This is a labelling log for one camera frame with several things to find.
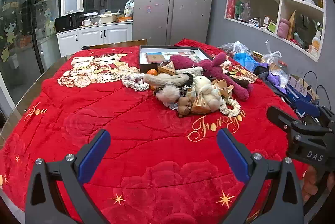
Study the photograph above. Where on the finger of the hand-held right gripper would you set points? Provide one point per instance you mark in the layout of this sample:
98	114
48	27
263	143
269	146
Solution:
278	115
307	108

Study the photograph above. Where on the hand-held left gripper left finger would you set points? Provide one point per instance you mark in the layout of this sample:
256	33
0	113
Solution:
95	153

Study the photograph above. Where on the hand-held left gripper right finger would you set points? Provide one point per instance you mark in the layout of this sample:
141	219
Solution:
233	153

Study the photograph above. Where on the brown triangular paper packet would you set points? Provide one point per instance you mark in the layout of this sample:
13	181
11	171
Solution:
200	106
222	86
168	69

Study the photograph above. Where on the small brown plush bear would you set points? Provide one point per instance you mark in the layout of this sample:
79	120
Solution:
184	106

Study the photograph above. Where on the cream plush bear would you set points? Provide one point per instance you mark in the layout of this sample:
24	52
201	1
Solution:
206	90

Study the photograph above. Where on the black gift box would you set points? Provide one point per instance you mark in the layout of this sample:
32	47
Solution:
146	68

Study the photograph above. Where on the wooden desktop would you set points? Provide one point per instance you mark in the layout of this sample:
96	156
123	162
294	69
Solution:
28	98

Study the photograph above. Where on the person's right hand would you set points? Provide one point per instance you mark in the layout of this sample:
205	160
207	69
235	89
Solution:
311	182

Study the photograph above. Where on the white and blue cardboard box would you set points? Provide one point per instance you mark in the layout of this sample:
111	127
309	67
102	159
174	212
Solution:
298	87

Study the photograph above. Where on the purple cloth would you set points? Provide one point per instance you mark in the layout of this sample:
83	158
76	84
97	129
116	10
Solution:
274	80

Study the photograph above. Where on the red printed blanket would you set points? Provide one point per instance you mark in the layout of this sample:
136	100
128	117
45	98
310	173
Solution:
130	121

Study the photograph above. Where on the grey cloth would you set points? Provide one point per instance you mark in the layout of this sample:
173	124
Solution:
261	70

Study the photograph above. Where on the dark brown plush stick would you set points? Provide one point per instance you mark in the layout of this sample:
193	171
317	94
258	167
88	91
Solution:
239	82

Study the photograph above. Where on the clear knotted plastic bag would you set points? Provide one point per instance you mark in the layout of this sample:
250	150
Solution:
272	56

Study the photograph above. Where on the orange bottle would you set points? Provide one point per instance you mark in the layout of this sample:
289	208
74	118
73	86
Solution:
314	46

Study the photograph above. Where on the blue plastic bag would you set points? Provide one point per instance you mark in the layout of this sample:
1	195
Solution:
243	59

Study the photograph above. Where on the teal figurine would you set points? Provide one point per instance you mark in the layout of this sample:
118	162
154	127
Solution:
297	38

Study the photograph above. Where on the pink bottle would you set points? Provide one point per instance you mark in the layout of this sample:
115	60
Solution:
282	29

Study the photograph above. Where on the magenta plush toy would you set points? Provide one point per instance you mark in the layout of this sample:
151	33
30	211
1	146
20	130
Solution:
209	66

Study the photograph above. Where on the brown paper envelope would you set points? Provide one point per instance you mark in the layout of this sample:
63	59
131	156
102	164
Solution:
291	25

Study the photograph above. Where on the orange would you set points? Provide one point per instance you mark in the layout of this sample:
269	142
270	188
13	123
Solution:
152	72
152	87

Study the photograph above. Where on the beige fluffy pom-pom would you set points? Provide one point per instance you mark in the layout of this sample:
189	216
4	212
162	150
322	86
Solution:
167	95

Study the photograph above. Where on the green framed card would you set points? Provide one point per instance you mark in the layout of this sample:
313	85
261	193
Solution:
271	26

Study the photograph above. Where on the white furry hair band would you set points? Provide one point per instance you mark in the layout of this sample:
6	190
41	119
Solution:
191	72

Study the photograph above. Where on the green box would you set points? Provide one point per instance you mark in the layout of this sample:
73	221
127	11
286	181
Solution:
238	11

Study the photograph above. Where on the brown booklet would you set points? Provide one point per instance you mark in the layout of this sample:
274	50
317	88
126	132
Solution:
154	57

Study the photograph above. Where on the colourful printed sheet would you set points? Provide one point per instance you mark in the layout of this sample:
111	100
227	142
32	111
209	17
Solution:
183	52

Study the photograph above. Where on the white kitchen cabinet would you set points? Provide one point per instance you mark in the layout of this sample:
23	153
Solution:
91	35

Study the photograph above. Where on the red gift box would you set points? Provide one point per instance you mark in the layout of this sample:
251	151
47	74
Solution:
231	5

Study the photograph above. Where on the white mug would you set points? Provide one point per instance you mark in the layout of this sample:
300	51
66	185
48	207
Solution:
86	23

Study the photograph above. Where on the black microwave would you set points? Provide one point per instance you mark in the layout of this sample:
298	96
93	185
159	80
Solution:
65	22

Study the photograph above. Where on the cream plastic basin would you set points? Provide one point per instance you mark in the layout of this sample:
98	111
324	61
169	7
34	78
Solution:
107	19

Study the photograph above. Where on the glass sliding door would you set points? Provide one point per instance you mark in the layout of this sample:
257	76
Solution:
23	30

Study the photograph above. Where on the plastic bag with groceries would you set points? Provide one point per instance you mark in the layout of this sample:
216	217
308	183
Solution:
129	8

